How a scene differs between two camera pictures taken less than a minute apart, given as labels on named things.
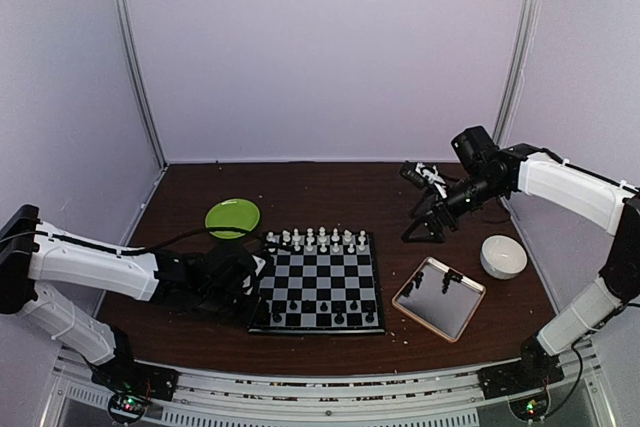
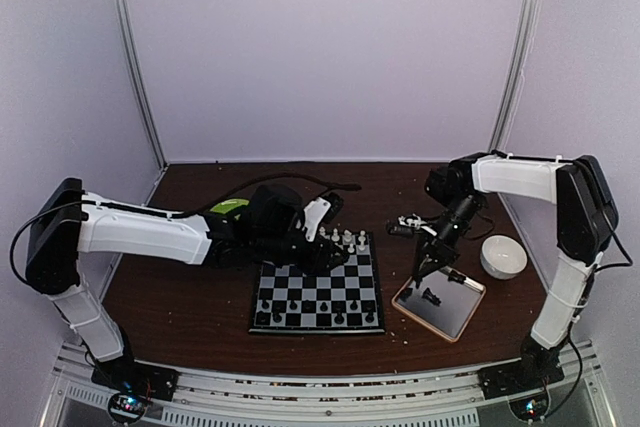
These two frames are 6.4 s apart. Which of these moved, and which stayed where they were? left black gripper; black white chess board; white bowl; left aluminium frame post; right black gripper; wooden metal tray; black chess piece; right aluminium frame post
Moved: black chess piece; left black gripper; right black gripper
Stayed: right aluminium frame post; wooden metal tray; white bowl; left aluminium frame post; black white chess board
